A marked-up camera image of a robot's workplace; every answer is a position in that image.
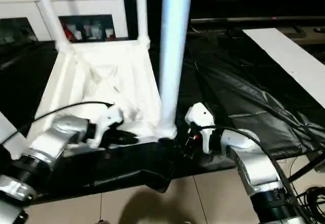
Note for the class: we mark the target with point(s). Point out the white plastic table leg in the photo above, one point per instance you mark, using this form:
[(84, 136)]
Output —
[(172, 46), (7, 132), (142, 10), (51, 13)]

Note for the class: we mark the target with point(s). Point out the white plastic table top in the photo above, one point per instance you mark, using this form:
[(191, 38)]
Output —
[(101, 82)]

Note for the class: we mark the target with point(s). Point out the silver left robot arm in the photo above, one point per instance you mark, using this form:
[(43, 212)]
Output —
[(56, 137)]

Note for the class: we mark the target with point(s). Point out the white flat board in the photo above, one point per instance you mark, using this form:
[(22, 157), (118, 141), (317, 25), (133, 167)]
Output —
[(289, 56)]

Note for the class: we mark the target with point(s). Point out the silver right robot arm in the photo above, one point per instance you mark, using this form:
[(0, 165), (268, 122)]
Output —
[(254, 158)]

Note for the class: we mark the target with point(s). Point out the small red bottle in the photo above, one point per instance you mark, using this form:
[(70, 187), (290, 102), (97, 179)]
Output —
[(67, 32)]

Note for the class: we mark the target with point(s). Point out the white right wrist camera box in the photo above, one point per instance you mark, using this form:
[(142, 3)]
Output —
[(200, 120)]

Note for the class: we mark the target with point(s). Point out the dark cabinet with yellow label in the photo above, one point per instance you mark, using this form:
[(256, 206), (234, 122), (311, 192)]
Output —
[(228, 0)]

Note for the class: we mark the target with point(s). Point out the white cabinet with glass doors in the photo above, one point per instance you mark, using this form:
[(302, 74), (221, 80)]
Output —
[(51, 0)]

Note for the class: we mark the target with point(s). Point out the black work mat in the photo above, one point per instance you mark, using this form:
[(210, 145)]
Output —
[(244, 92)]

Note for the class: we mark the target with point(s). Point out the black stand with white label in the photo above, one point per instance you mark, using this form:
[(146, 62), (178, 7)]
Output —
[(310, 165)]

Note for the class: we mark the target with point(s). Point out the black horizontal bar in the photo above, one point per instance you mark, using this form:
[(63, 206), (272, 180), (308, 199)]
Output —
[(254, 20)]

